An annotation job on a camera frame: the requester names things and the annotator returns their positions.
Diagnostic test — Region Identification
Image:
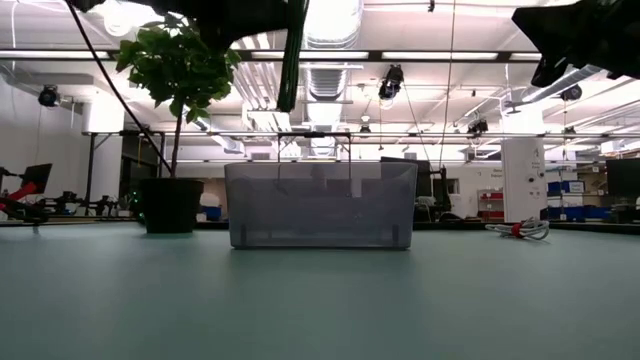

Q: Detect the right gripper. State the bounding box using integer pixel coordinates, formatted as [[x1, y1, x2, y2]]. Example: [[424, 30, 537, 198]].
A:
[[510, 0, 640, 89]]

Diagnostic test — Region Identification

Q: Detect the green braided USB-C cable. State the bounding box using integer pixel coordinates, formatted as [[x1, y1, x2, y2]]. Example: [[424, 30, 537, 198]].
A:
[[276, 0, 310, 113]]

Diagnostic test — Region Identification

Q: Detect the white cable with red tie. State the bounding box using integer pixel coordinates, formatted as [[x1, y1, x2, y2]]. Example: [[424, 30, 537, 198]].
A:
[[484, 217, 551, 242]]

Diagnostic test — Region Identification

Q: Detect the black ceiling spotlight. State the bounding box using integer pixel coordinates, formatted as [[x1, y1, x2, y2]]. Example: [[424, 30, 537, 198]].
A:
[[38, 84, 62, 109], [559, 83, 584, 103]]

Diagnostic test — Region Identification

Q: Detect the white pillar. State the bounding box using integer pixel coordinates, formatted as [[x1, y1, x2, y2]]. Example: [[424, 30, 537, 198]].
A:
[[500, 137, 548, 224]]

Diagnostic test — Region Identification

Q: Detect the large black monitor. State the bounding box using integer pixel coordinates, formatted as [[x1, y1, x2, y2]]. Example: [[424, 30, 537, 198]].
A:
[[605, 158, 640, 198]]

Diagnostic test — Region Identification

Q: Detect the red storage bins shelf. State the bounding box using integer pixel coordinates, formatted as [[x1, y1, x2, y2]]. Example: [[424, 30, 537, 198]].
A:
[[476, 188, 505, 222]]

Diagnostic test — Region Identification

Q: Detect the blue storage bins shelf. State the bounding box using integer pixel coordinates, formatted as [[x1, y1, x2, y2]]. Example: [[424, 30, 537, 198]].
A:
[[546, 179, 612, 222]]

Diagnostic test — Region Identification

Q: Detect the black desk monitor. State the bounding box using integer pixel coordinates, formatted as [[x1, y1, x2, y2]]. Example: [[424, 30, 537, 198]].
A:
[[379, 156, 433, 199]]

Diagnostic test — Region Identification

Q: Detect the green plant in black pot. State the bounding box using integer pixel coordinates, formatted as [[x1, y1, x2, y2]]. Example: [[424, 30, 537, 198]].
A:
[[114, 13, 242, 235]]

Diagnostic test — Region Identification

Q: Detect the black pipe rack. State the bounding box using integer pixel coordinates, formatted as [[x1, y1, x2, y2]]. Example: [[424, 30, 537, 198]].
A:
[[81, 130, 167, 217]]

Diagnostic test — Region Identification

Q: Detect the translucent grey plastic bin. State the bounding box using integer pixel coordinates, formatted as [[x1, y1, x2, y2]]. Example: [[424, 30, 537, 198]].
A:
[[223, 160, 419, 250]]

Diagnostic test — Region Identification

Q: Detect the black monitor on stand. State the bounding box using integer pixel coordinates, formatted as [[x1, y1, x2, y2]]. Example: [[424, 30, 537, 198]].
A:
[[19, 162, 54, 197]]

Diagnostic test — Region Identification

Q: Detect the green table mat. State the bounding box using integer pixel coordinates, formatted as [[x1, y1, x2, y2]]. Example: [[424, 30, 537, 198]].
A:
[[0, 222, 640, 360]]

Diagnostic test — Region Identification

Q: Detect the silver ventilation duct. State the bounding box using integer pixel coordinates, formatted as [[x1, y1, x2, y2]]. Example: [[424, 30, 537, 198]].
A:
[[301, 0, 365, 157]]

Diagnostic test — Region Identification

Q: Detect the long black arm cable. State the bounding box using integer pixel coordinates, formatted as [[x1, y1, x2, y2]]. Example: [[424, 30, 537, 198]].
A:
[[63, 0, 175, 177]]

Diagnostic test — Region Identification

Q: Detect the black hanging ceiling camera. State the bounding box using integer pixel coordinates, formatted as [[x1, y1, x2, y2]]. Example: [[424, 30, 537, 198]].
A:
[[377, 64, 405, 101]]

